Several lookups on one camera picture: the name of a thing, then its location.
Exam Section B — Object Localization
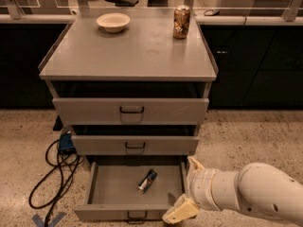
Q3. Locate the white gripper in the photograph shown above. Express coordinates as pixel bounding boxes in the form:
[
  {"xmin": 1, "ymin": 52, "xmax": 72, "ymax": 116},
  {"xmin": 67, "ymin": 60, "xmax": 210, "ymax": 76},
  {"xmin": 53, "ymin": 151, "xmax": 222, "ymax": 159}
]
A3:
[{"xmin": 162, "ymin": 156, "xmax": 221, "ymax": 224}]

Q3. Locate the blue silver redbull can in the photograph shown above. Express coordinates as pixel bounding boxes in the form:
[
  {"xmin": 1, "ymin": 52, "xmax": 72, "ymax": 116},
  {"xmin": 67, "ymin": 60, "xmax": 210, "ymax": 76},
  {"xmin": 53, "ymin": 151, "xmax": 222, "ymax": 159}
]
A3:
[{"xmin": 137, "ymin": 168, "xmax": 157, "ymax": 194}]

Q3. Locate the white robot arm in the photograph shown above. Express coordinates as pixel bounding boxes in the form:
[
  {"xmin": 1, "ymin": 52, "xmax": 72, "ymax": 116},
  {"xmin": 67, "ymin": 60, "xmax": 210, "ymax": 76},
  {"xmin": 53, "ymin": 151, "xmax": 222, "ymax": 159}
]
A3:
[{"xmin": 163, "ymin": 156, "xmax": 303, "ymax": 227}]

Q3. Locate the grey bottom drawer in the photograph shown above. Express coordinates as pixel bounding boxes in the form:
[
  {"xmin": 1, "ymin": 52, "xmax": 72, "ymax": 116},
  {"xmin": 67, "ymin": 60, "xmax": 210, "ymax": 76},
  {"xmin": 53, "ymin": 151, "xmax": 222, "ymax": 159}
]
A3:
[{"xmin": 74, "ymin": 156, "xmax": 188, "ymax": 221}]

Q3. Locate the grey drawer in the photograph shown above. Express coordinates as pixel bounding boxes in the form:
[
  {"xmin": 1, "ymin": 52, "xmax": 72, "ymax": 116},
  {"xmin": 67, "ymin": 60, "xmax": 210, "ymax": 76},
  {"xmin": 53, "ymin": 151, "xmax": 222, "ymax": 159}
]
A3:
[
  {"xmin": 72, "ymin": 135, "xmax": 198, "ymax": 155},
  {"xmin": 53, "ymin": 97, "xmax": 208, "ymax": 125},
  {"xmin": 74, "ymin": 156, "xmax": 188, "ymax": 221}
]

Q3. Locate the grey middle drawer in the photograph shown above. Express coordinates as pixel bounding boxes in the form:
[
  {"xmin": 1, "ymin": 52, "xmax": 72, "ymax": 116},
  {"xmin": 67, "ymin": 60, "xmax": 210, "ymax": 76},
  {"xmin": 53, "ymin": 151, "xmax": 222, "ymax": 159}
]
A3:
[{"xmin": 72, "ymin": 135, "xmax": 198, "ymax": 155}]

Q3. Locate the grey metal drawer cabinet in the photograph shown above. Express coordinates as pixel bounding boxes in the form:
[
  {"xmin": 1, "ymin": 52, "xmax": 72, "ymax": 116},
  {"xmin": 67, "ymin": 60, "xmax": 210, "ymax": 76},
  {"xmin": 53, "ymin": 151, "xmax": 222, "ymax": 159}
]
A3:
[{"xmin": 38, "ymin": 7, "xmax": 220, "ymax": 222}]

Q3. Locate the grey top drawer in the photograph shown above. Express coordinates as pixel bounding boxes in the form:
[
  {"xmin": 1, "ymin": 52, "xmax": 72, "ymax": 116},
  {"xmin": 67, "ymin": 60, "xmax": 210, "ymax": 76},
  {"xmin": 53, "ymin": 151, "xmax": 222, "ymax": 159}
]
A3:
[{"xmin": 53, "ymin": 97, "xmax": 208, "ymax": 125}]

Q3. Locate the gold patterned drink can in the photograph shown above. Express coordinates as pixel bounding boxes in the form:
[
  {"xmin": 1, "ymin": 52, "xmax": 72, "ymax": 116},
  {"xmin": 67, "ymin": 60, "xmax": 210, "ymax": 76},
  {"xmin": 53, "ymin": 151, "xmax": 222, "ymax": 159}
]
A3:
[{"xmin": 173, "ymin": 5, "xmax": 190, "ymax": 39}]

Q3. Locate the blue power adapter box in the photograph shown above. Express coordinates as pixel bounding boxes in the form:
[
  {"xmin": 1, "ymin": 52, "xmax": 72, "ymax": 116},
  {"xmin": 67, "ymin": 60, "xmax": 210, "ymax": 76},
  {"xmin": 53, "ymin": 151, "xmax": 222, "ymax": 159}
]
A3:
[{"xmin": 58, "ymin": 132, "xmax": 75, "ymax": 153}]

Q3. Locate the blue tape floor marker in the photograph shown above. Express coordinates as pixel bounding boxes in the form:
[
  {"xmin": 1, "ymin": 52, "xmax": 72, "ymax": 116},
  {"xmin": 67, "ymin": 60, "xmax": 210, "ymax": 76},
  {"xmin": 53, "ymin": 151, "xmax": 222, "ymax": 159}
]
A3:
[{"xmin": 31, "ymin": 211, "xmax": 67, "ymax": 227}]

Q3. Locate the white paper bowl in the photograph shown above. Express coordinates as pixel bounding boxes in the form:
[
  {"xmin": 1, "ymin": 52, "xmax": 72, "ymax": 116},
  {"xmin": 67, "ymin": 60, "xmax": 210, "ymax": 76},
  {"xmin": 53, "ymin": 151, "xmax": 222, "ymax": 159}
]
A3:
[{"xmin": 97, "ymin": 13, "xmax": 131, "ymax": 33}]

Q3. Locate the black floor cable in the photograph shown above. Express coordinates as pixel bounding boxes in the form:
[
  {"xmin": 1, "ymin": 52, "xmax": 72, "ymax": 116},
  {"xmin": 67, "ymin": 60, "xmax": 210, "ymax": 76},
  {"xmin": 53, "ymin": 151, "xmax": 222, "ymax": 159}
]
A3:
[{"xmin": 28, "ymin": 138, "xmax": 85, "ymax": 227}]

